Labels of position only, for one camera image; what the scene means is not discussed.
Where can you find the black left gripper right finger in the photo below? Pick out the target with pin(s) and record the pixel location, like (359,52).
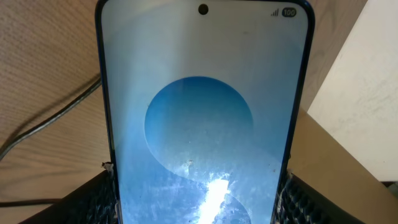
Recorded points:
(298,203)

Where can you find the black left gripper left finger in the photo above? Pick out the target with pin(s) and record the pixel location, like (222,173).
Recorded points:
(93,203)

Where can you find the blue Galaxy smartphone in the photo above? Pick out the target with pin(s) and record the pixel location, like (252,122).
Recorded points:
(201,101)

